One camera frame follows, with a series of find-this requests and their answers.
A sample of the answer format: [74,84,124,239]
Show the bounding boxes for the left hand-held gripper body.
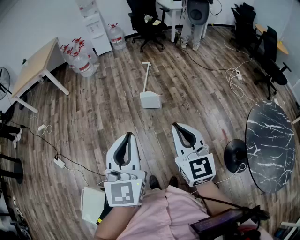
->
[104,169,147,208]

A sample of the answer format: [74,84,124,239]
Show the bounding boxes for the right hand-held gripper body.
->
[175,145,216,188]

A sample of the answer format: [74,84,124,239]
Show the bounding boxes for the white long-handled dustpan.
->
[139,61,162,109]

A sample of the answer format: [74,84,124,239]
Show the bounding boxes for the person's right forearm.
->
[194,180,238,218]

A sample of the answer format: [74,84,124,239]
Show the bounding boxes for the person's left forearm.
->
[95,205,141,240]

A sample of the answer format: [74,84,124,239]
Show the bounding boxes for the white plastic box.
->
[81,186,106,226]

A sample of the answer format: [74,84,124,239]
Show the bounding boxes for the person's left black shoe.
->
[149,175,162,190]

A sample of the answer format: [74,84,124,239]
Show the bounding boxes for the person's pink shirt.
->
[117,186,274,240]

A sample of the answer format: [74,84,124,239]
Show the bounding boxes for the black chest-mounted screen device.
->
[189,205,270,240]

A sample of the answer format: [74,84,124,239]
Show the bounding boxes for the black marble round table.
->
[224,100,297,194]

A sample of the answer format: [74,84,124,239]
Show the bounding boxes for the black stool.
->
[0,153,24,185]

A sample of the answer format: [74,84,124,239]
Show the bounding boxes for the black office chair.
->
[126,0,170,53]
[252,25,293,101]
[230,2,258,52]

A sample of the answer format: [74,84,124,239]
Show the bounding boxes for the light wood desk white legs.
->
[11,37,70,114]

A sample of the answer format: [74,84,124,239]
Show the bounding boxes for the round light wood table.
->
[255,23,289,56]

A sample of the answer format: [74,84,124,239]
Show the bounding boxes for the white water dispenser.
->
[83,11,113,56]

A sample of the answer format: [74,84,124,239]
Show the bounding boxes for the grey office chair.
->
[187,0,210,26]

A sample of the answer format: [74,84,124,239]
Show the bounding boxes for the black floor fan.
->
[0,67,11,101]

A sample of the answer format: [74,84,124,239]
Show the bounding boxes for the black floor cable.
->
[9,121,107,177]
[180,46,237,72]

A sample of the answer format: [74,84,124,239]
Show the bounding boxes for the black device cable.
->
[194,193,239,210]

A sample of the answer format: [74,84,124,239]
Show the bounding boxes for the long white cable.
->
[215,162,248,185]

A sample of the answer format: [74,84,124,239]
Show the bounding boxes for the tangled white cable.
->
[224,67,262,105]

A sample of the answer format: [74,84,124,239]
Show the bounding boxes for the white wire rack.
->
[274,217,300,240]

